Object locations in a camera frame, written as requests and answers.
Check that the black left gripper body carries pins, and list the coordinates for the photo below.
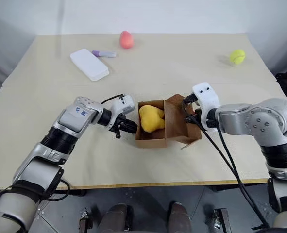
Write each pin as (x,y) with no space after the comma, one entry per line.
(121,123)

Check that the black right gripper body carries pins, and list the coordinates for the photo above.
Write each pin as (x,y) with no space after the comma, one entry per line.
(197,119)

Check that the brown cardboard box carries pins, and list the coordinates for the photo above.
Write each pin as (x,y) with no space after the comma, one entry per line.
(177,121)

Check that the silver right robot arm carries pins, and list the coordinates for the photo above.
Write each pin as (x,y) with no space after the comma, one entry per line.
(255,119)

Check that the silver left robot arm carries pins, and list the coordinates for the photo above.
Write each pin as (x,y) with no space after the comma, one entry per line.
(68,121)

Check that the yellow plush item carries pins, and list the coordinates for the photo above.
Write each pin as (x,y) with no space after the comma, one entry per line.
(151,119)

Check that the white rectangular case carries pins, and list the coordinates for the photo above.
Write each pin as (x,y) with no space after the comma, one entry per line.
(89,64)

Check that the purple capped tube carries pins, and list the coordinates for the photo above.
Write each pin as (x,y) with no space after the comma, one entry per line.
(104,54)

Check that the yellow tennis ball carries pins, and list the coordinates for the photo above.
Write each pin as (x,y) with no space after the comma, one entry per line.
(237,57)

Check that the pink peach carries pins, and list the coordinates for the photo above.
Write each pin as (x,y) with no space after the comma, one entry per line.
(126,40)

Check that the dark rounded shape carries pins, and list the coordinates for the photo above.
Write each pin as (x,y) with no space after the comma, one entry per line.
(115,218)
(179,217)

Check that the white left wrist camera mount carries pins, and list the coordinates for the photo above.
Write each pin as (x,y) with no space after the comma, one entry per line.
(122,103)

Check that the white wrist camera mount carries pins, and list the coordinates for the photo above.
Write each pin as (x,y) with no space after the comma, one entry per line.
(206,97)
(122,103)

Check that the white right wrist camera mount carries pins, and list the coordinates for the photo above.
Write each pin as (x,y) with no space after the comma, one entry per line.
(206,97)

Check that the black table bracket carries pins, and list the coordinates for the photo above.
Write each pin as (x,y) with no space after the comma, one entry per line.
(217,188)
(82,193)

